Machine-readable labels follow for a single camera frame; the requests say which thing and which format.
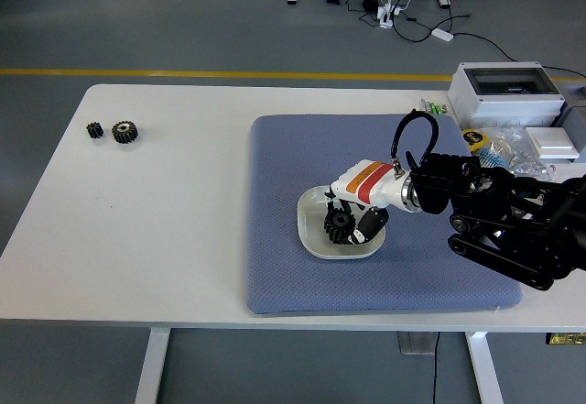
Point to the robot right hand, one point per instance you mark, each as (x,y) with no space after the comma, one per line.
(375,184)

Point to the large black gear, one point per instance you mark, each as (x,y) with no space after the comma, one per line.
(334,234)
(120,136)

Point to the white square plate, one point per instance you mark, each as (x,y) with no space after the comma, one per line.
(313,236)

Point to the blue-grey quilted mat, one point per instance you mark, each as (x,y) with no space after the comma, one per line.
(297,156)

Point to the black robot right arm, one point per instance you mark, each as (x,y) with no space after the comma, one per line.
(503,202)

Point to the green white small connectors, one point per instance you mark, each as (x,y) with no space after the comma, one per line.
(432,107)

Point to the yellow black tape measure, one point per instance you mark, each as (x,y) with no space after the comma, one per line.
(474,138)

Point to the blue striped parts bundle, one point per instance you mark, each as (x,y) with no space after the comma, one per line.
(494,159)

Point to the clear bag of parts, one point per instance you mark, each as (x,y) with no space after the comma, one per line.
(517,147)

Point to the grey metal floor plate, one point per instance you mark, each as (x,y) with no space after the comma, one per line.
(412,343)

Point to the small white power brick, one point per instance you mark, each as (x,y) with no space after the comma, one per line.
(442,35)

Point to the white power strip with plugs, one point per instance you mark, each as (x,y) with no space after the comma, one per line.
(387,15)

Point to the grey metal device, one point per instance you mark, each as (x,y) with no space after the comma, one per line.
(576,111)

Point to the white table leg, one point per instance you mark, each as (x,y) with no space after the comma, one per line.
(485,372)
(153,367)

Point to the yellow black warning label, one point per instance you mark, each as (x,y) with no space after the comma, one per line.
(565,338)

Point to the small black gear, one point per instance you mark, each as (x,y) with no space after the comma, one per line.
(94,132)

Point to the grey electrical enclosure box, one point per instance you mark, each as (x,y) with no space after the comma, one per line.
(462,101)

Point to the white flat switch box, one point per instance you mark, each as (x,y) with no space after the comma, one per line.
(551,140)

